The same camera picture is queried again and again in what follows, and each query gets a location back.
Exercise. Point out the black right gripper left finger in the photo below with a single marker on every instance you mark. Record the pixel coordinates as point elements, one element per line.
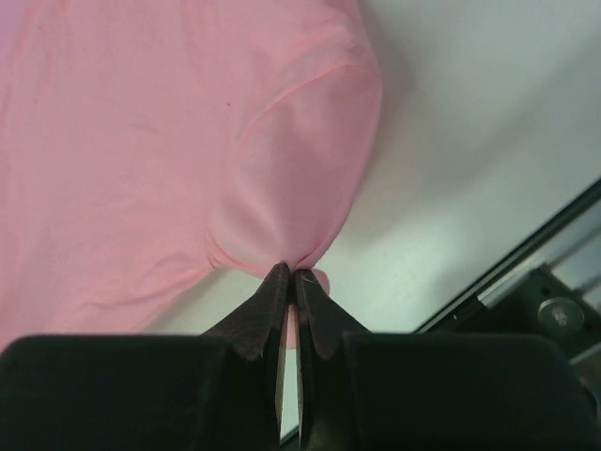
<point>220,390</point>

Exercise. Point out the pink t shirt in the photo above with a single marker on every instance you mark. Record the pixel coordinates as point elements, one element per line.
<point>145,144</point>

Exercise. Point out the aluminium frame rail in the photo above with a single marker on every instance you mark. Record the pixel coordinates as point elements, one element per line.
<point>567,246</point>

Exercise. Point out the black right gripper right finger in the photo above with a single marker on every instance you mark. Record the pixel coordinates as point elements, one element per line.
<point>360,390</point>

